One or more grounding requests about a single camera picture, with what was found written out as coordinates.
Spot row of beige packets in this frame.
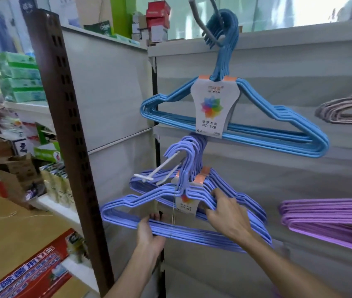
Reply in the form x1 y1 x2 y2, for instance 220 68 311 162
39 162 78 212

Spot white T-bar peg hook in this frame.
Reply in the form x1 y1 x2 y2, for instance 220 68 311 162
133 151 185 186

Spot person's right hand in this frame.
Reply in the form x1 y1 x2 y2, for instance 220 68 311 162
199 188 255 246

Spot pile of brown cartons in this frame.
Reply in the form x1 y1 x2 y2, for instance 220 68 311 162
0 135 45 210

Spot rose gold metal hanger bundle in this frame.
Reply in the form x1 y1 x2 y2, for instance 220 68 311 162
314 84 352 125

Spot person's left forearm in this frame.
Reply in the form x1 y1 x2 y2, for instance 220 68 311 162
104 245 165 298

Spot green white printed packs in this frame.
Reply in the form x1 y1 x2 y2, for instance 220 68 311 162
83 20 114 37

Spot grey T-bar peg hook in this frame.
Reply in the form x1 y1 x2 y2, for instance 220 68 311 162
188 0 227 49

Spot stack of green tissue packs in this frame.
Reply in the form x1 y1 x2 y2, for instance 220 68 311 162
0 51 47 103

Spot white display rack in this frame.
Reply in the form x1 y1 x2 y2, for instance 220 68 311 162
60 24 352 298

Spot person's left hand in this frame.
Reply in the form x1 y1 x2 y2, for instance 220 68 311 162
136 212 168 255

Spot dark printed packets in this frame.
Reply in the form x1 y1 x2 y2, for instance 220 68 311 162
65 231 90 265

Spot stack of red white boxes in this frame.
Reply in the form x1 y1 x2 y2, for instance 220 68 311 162
131 0 171 44

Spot person's right forearm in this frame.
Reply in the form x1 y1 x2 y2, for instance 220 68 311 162
240 234 346 298

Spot green printed box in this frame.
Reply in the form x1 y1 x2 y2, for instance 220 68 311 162
34 122 62 163

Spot white side shelf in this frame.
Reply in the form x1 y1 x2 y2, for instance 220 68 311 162
3 101 101 294

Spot light blue hanger bundle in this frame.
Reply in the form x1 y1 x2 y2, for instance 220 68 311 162
140 8 330 159

